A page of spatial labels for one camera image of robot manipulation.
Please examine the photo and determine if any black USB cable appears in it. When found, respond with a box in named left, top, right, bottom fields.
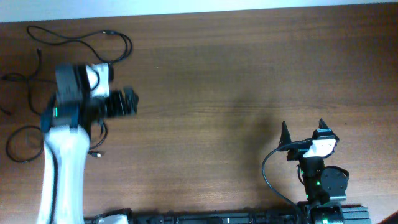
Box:
left=0, top=48, right=57, bottom=116
left=5, top=119, right=108, bottom=164
left=26, top=24, right=134, bottom=65

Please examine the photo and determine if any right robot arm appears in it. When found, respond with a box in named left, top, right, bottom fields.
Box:
left=279, top=119, right=349, bottom=223

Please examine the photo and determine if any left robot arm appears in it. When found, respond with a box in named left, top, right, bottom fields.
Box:
left=37, top=63, right=139, bottom=223

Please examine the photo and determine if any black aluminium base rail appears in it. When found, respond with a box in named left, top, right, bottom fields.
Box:
left=84, top=206, right=372, bottom=224

